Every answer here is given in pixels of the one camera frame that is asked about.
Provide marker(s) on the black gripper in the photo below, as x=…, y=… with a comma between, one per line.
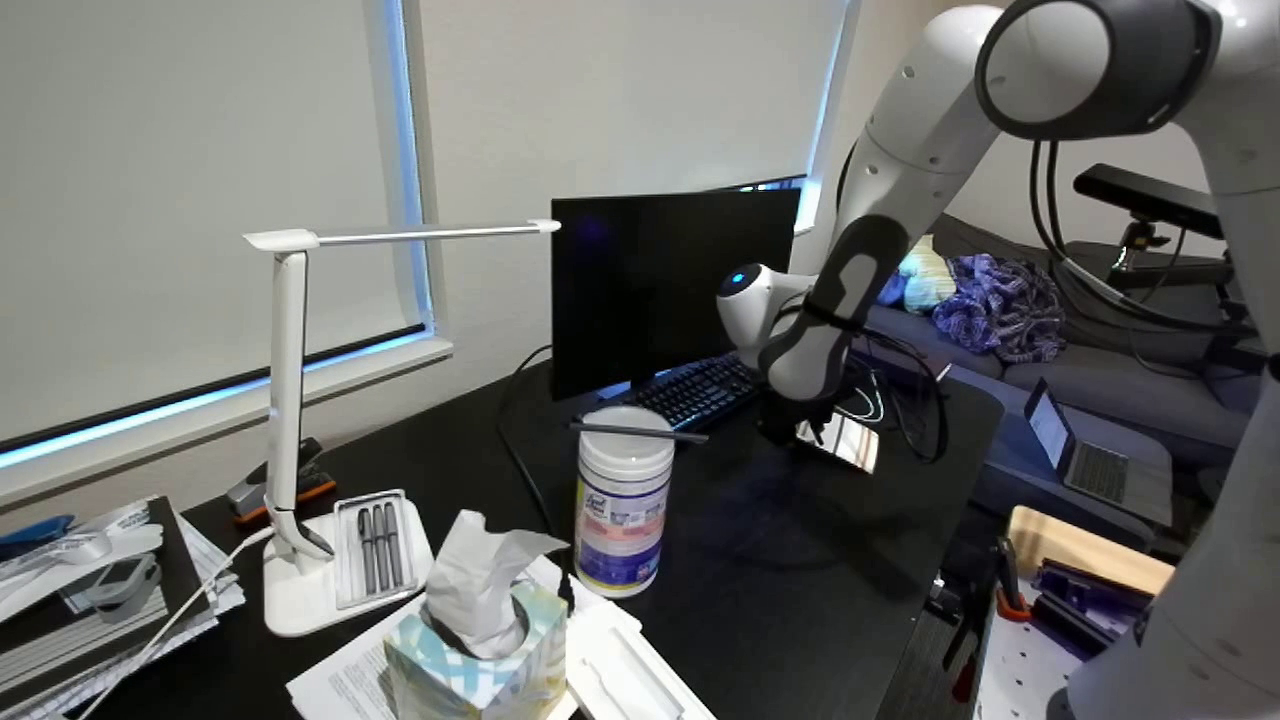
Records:
x=820, y=399

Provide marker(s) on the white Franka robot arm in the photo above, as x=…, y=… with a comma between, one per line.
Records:
x=934, y=120

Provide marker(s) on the white desk lamp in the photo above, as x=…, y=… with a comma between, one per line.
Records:
x=287, y=400

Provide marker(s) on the black keyboard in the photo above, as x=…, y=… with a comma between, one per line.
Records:
x=687, y=388

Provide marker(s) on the light blue cloth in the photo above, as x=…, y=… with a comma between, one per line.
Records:
x=927, y=283

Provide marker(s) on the long black pen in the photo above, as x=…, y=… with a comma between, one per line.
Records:
x=641, y=429

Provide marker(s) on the black computer monitor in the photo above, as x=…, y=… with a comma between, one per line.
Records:
x=665, y=285

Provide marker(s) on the purple cloth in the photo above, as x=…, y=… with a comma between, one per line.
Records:
x=992, y=304

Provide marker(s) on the white wipes canister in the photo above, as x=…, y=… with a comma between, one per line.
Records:
x=627, y=520

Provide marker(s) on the open laptop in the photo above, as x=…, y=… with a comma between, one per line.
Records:
x=1102, y=466

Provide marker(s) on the wooden box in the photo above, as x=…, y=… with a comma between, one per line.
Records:
x=1080, y=545

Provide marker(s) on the grey sofa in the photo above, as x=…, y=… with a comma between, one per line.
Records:
x=1144, y=383

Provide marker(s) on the purple tool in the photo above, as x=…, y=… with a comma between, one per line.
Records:
x=1084, y=601

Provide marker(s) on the white roller blind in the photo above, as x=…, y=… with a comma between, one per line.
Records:
x=175, y=172
x=627, y=94

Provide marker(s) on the patterned tissue box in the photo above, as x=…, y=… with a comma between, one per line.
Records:
x=465, y=655

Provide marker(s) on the dark pen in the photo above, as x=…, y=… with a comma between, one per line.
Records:
x=392, y=541
x=370, y=545
x=383, y=545

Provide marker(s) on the black orange stapler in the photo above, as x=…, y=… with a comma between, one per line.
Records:
x=274, y=487

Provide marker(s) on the white printed paper sheets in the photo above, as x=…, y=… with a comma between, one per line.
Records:
x=340, y=685

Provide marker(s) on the stack of papers and bags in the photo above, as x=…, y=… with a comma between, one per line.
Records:
x=81, y=613

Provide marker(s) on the black camera stand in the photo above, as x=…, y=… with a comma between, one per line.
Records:
x=1144, y=192

